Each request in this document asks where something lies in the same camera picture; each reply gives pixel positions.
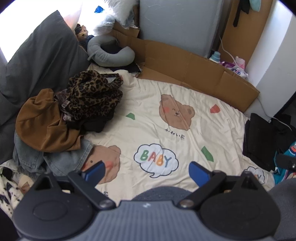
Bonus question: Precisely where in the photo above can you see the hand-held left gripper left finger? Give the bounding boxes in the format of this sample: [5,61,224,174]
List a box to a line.
[35,160,116,210]

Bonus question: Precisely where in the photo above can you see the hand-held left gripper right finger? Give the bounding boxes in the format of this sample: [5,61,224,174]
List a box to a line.
[178,161,261,209]

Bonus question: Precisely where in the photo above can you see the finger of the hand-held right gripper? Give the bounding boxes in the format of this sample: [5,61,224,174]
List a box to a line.
[276,154,296,172]

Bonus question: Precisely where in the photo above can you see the leopard print pants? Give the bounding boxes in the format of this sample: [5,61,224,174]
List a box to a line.
[66,71,124,121]

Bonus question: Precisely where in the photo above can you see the cream bear printed blanket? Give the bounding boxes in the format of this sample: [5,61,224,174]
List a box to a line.
[0,62,275,202]

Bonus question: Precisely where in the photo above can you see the person's grey trousers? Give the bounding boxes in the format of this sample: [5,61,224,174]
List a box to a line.
[133,178,296,241]

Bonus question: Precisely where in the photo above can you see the blue denim jeans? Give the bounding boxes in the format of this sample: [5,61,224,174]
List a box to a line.
[13,131,95,179]

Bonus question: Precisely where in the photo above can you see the black knit garment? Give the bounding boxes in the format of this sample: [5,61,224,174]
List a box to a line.
[67,109,115,133]

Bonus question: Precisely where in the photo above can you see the brown garment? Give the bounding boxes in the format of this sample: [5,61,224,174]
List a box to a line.
[16,89,85,153]

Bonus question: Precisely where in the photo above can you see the white black knit cloth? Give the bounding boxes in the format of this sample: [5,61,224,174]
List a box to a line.
[0,160,40,218]

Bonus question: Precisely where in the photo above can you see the flattened brown cardboard sheet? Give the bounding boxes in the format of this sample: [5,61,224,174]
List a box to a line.
[111,5,260,113]

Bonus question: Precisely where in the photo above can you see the dark cloth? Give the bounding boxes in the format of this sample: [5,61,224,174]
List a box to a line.
[109,44,145,76]

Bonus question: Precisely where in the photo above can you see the grey neck pillow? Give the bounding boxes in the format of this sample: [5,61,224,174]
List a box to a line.
[87,35,136,67]

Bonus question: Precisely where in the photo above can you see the detergent bottle with blue cap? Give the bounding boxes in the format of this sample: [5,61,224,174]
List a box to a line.
[209,51,223,63]

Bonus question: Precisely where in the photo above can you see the dark grey pillow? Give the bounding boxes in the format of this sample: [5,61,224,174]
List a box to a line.
[0,10,90,163]

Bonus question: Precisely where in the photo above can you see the small plush bear toy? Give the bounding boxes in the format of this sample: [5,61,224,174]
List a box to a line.
[74,24,94,42]

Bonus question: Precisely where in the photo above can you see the upright cardboard panel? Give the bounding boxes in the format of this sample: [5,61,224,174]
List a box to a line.
[222,0,274,64]

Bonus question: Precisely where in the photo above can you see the grey upright mattress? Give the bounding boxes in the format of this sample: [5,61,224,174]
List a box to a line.
[139,0,225,58]

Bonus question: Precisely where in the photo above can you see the white plastic bag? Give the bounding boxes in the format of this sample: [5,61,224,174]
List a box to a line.
[92,0,139,37]

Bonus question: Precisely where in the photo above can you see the light teal hanging cloth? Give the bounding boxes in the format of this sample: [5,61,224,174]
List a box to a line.
[248,0,262,11]

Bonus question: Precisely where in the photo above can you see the white power cable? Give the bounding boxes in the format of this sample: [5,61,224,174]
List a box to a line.
[257,97,296,133]

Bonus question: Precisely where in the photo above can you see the black hanging strap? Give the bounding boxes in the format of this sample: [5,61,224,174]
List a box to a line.
[233,0,250,27]

